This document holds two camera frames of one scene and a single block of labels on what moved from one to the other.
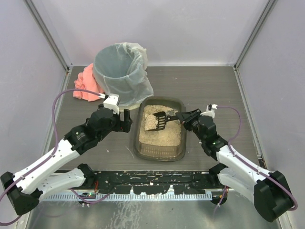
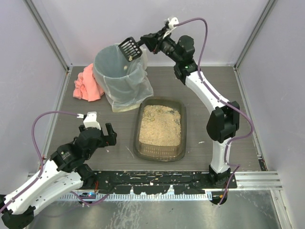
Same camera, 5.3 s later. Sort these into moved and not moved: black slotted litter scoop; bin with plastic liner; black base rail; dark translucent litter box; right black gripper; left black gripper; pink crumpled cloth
Moved: left black gripper; black slotted litter scoop; right black gripper
Not moved: black base rail; bin with plastic liner; dark translucent litter box; pink crumpled cloth
